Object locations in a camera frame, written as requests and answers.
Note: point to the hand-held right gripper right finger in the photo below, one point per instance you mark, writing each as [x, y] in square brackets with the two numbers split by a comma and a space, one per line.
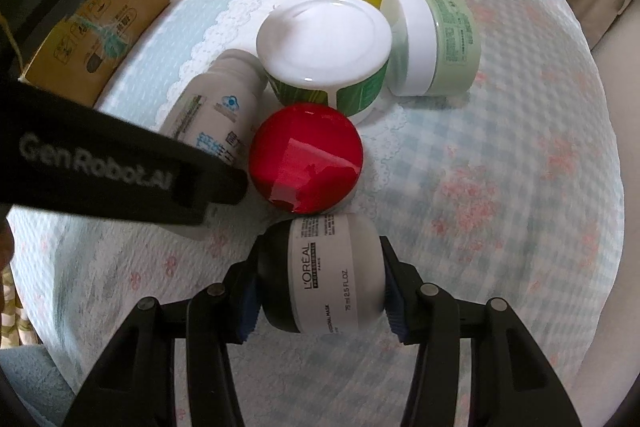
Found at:
[396, 307]

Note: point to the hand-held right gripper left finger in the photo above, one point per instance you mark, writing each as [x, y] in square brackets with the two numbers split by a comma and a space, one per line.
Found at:
[248, 309]

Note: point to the pale green jar white lid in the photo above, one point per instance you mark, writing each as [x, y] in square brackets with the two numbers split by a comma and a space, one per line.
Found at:
[440, 47]

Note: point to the blue checkered lace blanket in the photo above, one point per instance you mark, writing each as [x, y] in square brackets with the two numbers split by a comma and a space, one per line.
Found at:
[500, 157]

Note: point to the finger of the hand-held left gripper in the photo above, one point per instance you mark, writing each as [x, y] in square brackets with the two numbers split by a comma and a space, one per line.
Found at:
[220, 187]

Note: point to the cardboard box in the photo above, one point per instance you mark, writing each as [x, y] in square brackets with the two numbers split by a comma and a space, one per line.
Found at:
[100, 27]

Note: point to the grey cosmetic jar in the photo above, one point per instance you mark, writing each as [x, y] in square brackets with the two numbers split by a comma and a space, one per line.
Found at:
[325, 274]

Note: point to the grey fleece cloth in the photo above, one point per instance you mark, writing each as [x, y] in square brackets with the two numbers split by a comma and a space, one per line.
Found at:
[35, 387]

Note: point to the white lid green label jar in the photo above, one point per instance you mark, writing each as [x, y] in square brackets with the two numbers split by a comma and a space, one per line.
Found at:
[325, 42]

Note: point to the red lid jar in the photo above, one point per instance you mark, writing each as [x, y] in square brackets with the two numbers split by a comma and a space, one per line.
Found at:
[305, 157]

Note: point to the white plastic bottle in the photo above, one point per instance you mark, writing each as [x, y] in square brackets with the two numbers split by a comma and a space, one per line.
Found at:
[215, 102]

